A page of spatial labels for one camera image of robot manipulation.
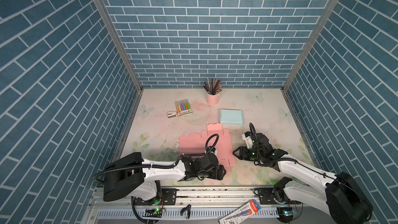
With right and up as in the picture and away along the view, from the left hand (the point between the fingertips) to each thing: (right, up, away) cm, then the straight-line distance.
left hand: (221, 174), depth 78 cm
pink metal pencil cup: (-3, +39, +29) cm, 49 cm away
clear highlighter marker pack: (-24, +32, +30) cm, 50 cm away
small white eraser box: (-31, +29, +24) cm, 49 cm away
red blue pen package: (+8, -13, -9) cm, 18 cm away
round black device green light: (+29, -15, -8) cm, 33 cm away
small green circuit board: (-33, -15, -7) cm, 36 cm away
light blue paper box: (+8, +27, +21) cm, 36 cm away
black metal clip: (-16, -12, -8) cm, 22 cm away
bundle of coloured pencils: (-3, +48, +27) cm, 55 cm away
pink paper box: (-14, +12, +14) cm, 23 cm away
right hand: (+8, +10, +6) cm, 14 cm away
